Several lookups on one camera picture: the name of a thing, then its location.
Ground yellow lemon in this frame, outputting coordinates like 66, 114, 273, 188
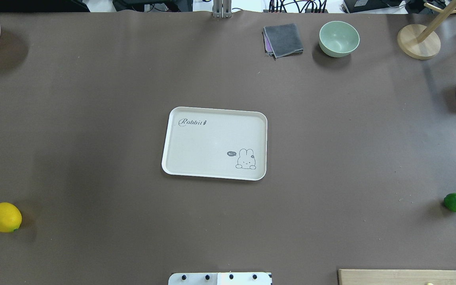
0, 202, 22, 233

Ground mint green bowl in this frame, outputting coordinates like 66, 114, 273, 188
319, 21, 361, 58

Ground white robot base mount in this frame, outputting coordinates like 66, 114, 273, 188
168, 272, 273, 285

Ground grey folded cloth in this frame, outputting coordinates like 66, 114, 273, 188
262, 23, 304, 59

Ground cream rabbit print tray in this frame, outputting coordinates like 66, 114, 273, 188
161, 106, 268, 181

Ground wooden mug tree stand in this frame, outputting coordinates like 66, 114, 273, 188
397, 0, 456, 60

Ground wooden cutting board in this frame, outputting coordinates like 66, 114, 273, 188
338, 269, 456, 285

